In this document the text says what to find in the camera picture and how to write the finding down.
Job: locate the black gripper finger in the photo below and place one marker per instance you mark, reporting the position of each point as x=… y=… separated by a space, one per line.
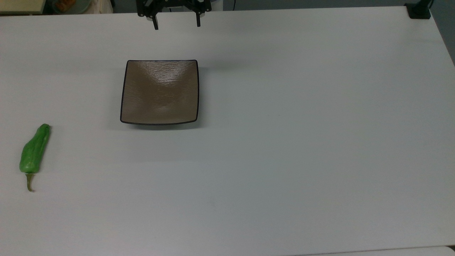
x=155 y=22
x=198 y=19

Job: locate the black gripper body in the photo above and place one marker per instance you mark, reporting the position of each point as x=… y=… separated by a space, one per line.
x=171 y=3

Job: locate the green chili pepper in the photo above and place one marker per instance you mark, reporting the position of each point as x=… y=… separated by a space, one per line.
x=33 y=153

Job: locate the square brown ceramic plate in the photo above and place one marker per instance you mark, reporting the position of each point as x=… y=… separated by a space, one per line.
x=160 y=92

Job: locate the cream cloth bag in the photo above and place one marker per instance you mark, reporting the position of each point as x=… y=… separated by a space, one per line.
x=101 y=6

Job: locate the pale green dish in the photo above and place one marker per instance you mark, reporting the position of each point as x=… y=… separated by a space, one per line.
x=82 y=5

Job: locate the orange food item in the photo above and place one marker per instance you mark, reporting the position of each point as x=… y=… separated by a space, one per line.
x=65 y=4

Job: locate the beige board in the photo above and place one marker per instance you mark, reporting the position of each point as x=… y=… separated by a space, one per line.
x=21 y=5

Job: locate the black clamp mount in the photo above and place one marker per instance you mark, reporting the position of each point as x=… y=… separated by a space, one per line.
x=418 y=12

